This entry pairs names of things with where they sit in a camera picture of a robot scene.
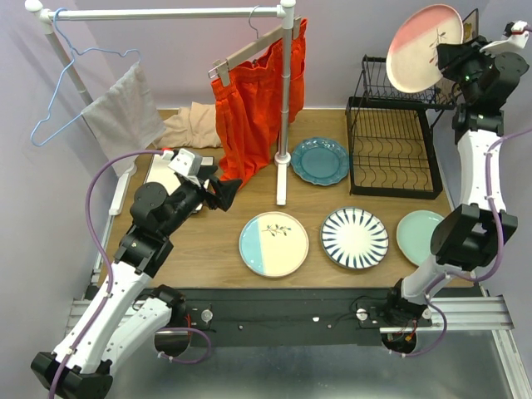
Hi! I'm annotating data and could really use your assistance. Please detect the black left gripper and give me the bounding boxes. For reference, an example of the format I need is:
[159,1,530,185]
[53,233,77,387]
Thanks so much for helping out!
[160,165,243,238]

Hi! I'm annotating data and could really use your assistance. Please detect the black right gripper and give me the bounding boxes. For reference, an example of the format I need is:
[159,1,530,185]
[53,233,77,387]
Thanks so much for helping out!
[436,35,500,104]

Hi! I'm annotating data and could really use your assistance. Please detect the flower pattern square plate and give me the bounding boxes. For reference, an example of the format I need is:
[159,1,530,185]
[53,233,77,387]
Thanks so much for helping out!
[436,8,480,105]

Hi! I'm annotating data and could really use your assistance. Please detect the pink round plate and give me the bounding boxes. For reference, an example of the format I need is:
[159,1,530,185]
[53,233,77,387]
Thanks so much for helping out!
[386,4,463,94]

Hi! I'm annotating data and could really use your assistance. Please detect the light blue round plate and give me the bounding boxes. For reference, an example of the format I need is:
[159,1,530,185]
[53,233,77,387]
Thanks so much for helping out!
[239,211,309,278]

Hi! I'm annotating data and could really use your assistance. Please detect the teal scalloped ceramic plate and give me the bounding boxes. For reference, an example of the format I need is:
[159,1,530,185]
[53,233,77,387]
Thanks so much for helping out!
[291,137,349,186]

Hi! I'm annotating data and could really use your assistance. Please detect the blue striped round plate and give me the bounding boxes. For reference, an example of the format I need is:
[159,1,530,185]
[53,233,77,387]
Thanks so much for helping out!
[319,207,389,270]

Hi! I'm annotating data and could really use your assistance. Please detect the floral round plate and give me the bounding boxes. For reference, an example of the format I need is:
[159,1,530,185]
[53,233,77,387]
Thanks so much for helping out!
[396,210,444,266]

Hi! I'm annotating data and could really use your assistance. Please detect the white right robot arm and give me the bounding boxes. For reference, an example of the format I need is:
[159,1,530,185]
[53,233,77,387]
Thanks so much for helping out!
[381,36,529,326]

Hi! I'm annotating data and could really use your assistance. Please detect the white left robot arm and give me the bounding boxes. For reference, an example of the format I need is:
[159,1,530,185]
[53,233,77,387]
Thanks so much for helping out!
[31,166,242,398]

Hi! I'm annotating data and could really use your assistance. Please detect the white clothes rack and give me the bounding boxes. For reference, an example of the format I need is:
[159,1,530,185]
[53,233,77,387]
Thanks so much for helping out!
[24,1,291,206]

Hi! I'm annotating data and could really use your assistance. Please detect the beige cloth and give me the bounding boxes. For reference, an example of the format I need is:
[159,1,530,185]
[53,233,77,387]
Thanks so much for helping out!
[153,102,222,149]

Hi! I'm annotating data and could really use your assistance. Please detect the orange shorts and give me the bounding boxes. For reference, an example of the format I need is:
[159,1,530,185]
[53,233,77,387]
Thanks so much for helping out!
[211,40,283,185]

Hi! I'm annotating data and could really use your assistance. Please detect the grey towel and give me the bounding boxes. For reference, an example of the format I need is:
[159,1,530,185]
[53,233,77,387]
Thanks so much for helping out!
[81,62,165,160]

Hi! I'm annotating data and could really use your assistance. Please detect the wooden clip hanger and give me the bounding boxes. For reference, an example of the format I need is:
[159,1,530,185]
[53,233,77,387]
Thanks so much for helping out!
[208,1,302,86]

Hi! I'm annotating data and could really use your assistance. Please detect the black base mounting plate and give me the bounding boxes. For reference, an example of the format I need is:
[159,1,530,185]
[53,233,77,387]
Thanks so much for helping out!
[136,287,433,347]

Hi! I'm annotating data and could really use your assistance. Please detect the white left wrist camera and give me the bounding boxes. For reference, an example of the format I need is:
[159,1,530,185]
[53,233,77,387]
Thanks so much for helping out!
[168,149,203,186]

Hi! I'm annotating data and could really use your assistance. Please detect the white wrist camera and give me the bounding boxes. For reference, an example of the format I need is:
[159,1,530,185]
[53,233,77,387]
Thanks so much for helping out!
[168,149,203,186]
[480,21,531,55]

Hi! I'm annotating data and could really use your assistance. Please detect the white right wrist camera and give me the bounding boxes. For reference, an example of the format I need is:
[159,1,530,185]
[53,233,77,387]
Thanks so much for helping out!
[480,21,531,55]

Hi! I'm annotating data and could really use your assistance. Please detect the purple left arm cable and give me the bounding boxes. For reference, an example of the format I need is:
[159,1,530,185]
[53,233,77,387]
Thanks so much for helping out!
[46,147,213,399]

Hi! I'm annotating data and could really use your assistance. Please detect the black wire dish rack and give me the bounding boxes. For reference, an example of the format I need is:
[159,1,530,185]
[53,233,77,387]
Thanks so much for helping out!
[345,56,457,200]

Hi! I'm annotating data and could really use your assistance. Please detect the blue wire hanger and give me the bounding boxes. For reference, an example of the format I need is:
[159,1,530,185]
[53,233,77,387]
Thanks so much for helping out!
[30,7,142,147]

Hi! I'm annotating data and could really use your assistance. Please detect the aluminium rail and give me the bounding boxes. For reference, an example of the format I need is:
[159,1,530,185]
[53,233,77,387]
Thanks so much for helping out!
[66,297,515,333]

